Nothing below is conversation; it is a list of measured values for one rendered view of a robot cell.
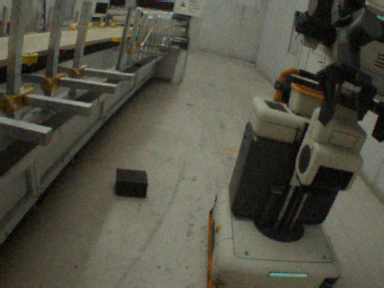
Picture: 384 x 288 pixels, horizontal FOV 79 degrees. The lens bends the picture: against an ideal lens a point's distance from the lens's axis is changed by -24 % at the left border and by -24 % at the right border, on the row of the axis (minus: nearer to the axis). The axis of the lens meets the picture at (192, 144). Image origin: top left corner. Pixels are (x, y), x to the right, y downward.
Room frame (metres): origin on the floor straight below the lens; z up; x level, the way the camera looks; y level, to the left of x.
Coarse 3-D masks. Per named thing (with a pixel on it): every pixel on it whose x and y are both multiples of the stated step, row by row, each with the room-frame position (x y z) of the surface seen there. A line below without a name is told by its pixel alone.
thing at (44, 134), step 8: (0, 120) 0.46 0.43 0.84; (8, 120) 0.47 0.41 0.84; (16, 120) 0.48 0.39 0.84; (0, 128) 0.45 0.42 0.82; (8, 128) 0.45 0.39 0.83; (16, 128) 0.45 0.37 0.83; (24, 128) 0.45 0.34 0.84; (32, 128) 0.46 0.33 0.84; (40, 128) 0.47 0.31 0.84; (48, 128) 0.48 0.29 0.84; (8, 136) 0.45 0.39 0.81; (16, 136) 0.45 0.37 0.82; (24, 136) 0.45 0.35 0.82; (32, 136) 0.45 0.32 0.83; (40, 136) 0.45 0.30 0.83; (48, 136) 0.47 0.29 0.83; (40, 144) 0.45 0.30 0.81; (48, 144) 0.46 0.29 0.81
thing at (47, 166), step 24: (96, 48) 1.92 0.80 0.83; (0, 72) 0.83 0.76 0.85; (24, 72) 1.00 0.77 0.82; (144, 72) 4.22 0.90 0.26; (120, 96) 2.98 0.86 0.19; (96, 120) 2.23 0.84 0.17; (72, 144) 1.70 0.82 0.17; (48, 168) 1.31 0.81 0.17; (24, 192) 1.00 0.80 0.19; (48, 192) 1.27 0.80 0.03; (0, 216) 0.76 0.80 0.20; (24, 216) 0.95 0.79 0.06; (0, 240) 0.68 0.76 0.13
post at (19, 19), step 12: (12, 0) 0.65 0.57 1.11; (24, 0) 0.67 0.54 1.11; (12, 12) 0.65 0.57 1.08; (24, 12) 0.68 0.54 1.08; (12, 24) 0.65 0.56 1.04; (24, 24) 0.68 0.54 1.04; (12, 36) 0.65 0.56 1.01; (12, 48) 0.65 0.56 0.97; (12, 60) 0.65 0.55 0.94; (12, 72) 0.65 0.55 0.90; (12, 84) 0.65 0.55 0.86
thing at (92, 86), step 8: (24, 80) 0.94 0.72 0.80; (32, 80) 0.94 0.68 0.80; (40, 80) 0.94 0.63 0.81; (64, 80) 0.95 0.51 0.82; (72, 80) 0.95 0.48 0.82; (80, 80) 0.96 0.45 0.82; (72, 88) 0.95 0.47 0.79; (80, 88) 0.95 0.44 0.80; (88, 88) 0.95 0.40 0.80; (96, 88) 0.95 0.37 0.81; (104, 88) 0.95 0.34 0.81; (112, 88) 0.95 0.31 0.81
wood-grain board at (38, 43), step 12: (24, 36) 1.74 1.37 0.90; (36, 36) 1.84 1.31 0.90; (48, 36) 1.86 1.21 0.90; (72, 36) 2.01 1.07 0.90; (96, 36) 2.20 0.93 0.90; (108, 36) 2.23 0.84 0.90; (120, 36) 2.44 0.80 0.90; (0, 48) 1.09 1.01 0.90; (24, 48) 1.14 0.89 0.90; (36, 48) 1.17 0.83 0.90; (72, 48) 1.47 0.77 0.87; (0, 60) 0.81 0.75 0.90
